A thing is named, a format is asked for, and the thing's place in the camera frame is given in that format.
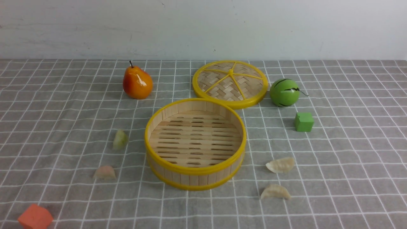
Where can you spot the orange wooden cube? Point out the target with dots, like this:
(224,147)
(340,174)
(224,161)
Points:
(35,217)

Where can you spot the green toy watermelon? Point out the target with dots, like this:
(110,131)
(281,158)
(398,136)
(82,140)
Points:
(285,92)

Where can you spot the bamboo steamer tray yellow rim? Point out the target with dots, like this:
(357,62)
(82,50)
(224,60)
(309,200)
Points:
(195,144)

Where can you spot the orange toy pear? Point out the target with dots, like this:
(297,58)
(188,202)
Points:
(137,84)

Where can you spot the green wooden cube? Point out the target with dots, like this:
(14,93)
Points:
(303,122)

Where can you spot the bamboo steamer lid yellow rim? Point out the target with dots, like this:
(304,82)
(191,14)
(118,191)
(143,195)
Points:
(233,83)

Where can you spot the white toy dumpling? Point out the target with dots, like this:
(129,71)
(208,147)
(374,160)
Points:
(282,165)
(275,190)

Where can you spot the grey checked tablecloth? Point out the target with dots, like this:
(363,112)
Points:
(59,119)

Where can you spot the pink toy dumpling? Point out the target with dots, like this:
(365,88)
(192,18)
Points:
(104,172)

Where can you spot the green toy dumpling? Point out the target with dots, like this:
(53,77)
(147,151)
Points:
(120,140)

